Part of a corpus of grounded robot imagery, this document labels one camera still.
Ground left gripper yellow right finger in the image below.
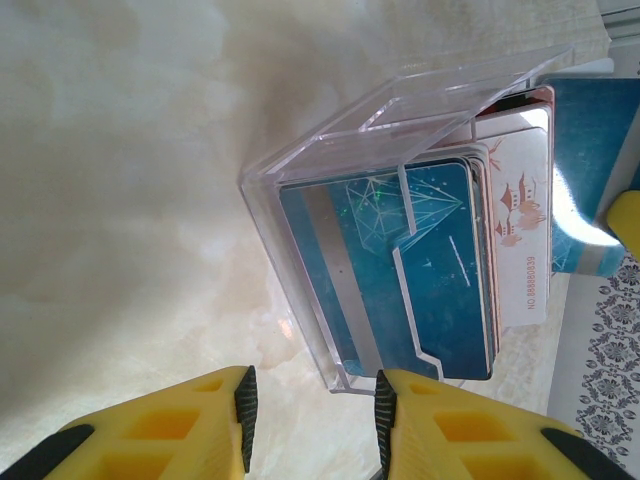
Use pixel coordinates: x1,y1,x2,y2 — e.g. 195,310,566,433
374,368,640,480

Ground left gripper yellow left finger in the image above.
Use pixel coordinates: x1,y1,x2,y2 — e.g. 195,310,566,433
0,364,259,480

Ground blue card silver stripe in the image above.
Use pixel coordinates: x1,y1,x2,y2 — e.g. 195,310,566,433
542,74,640,276

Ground clear acrylic card holder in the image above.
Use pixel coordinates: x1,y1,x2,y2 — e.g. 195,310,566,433
238,43,576,397

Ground white card red houses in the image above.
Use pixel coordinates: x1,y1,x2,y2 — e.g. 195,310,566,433
474,127,554,326

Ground aluminium frame post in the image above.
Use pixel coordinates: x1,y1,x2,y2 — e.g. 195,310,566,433
602,0,640,44

